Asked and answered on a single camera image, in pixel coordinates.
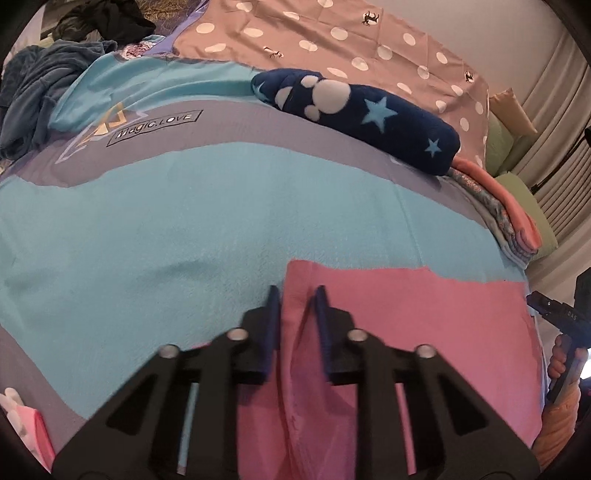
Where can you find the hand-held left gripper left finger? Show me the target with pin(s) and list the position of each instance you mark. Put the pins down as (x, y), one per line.
(273, 323)

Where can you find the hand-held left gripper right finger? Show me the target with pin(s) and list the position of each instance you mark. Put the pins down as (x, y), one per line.
(323, 327)

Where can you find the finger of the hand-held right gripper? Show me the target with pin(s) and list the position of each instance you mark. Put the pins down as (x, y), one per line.
(541, 304)

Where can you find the pink long-sleeve shirt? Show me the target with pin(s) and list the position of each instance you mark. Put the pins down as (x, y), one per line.
(461, 323)

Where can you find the stack of folded patterned clothes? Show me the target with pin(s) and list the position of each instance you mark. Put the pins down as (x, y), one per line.
(489, 207)

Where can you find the pile of black clothes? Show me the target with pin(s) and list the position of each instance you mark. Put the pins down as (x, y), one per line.
(106, 16)

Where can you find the person's right hand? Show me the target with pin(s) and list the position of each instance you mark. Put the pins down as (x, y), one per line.
(556, 355)

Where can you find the green pillow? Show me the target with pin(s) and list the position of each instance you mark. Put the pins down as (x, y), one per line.
(531, 203)
(501, 143)

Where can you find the coral folded garment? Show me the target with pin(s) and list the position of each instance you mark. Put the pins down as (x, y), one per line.
(512, 203)

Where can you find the black floor lamp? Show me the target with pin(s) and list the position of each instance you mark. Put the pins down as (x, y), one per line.
(565, 161)

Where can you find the tan pillow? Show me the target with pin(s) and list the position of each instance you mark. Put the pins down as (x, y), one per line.
(510, 108)

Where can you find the beige pleated curtain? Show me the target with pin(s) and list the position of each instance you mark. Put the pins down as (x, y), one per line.
(554, 92)

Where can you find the navy star print blanket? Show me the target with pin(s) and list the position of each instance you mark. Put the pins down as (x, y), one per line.
(369, 120)

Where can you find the white and pink small garment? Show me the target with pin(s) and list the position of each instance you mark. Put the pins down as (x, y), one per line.
(25, 427)

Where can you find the pink polka dot blanket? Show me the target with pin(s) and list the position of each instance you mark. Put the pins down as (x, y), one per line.
(346, 41)

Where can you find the dark teal fleece blanket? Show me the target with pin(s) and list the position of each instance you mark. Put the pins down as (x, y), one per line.
(37, 83)

